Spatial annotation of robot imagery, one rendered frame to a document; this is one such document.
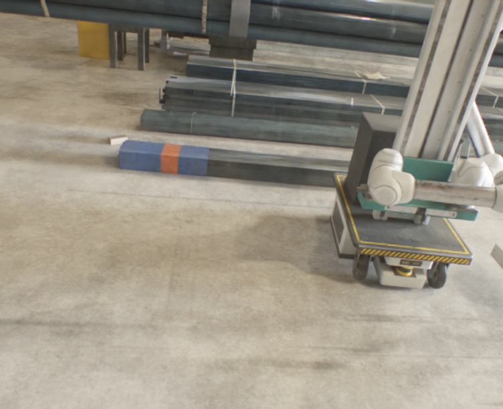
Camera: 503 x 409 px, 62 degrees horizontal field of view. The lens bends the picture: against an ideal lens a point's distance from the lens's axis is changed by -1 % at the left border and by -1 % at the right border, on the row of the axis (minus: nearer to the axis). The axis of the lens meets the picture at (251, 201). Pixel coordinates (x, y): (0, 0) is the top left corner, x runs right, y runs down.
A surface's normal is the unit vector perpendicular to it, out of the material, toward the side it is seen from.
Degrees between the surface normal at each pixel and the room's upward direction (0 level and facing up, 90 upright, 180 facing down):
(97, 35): 90
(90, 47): 90
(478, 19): 90
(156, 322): 0
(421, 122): 90
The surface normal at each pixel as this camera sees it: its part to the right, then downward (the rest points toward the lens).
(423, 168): -0.03, 0.50
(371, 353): 0.11, -0.86
